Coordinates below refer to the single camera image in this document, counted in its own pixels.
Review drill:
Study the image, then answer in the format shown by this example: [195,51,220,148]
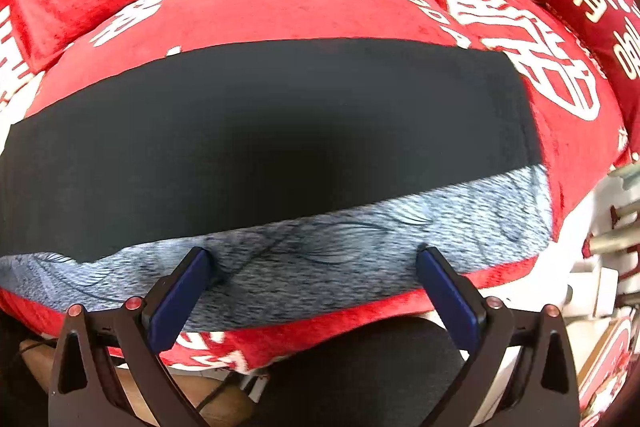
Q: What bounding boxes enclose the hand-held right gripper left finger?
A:
[48,247,213,427]

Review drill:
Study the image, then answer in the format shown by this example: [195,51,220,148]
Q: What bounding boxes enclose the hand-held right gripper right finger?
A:
[416,247,581,427]

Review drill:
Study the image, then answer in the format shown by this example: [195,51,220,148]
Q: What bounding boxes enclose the black pants with grey lining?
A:
[0,38,555,333]

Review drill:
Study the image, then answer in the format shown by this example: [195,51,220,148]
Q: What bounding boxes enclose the dark cloth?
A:
[260,317,467,427]

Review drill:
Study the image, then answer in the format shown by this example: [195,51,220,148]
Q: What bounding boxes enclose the red printed box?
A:
[577,314,640,427]

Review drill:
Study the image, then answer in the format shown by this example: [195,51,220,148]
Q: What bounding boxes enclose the grey metal tube rack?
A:
[582,159,640,308]

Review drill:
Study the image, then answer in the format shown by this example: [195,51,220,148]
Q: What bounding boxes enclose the red printed blanket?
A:
[0,0,632,375]

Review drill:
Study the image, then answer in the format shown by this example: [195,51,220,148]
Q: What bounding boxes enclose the black cable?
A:
[192,369,251,414]

